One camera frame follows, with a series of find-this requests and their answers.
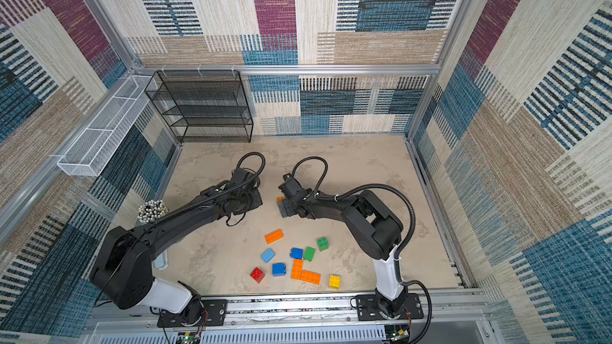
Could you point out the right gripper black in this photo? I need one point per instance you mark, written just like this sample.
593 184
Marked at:
289 202

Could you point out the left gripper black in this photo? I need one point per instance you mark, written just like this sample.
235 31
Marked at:
257 197

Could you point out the light green lego brick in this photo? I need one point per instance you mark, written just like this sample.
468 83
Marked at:
308 254

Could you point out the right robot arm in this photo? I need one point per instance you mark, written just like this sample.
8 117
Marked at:
376 229

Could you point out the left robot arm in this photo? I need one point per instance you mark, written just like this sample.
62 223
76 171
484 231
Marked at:
123 268

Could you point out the dark green lego brick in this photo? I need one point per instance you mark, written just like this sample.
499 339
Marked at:
322 244

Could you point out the blue lego brick centre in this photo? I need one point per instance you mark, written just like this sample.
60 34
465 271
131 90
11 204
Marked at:
297 253

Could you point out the light blue lego brick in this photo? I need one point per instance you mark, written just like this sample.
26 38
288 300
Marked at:
268 255

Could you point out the blue lego brick lower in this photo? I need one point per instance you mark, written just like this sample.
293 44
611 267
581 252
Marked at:
279 269

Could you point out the red lego brick left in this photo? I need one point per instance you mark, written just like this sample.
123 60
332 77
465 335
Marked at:
257 275

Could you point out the yellow lego brick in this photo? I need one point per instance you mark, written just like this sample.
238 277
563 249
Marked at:
334 281

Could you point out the cup of pens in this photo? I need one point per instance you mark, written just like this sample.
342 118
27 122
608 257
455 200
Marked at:
151 211

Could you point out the circuit board with leds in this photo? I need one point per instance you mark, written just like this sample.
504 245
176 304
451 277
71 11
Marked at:
397 334

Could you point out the black wire mesh shelf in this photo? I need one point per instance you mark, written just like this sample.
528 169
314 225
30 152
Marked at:
202 106

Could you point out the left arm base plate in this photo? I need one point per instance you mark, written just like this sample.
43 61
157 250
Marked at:
198 313

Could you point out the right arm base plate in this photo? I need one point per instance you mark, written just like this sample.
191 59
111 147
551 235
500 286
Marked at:
378 308

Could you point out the white cable duct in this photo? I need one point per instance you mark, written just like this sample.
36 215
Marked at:
322 334

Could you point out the white wire mesh basket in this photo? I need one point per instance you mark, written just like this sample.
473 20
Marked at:
96 145

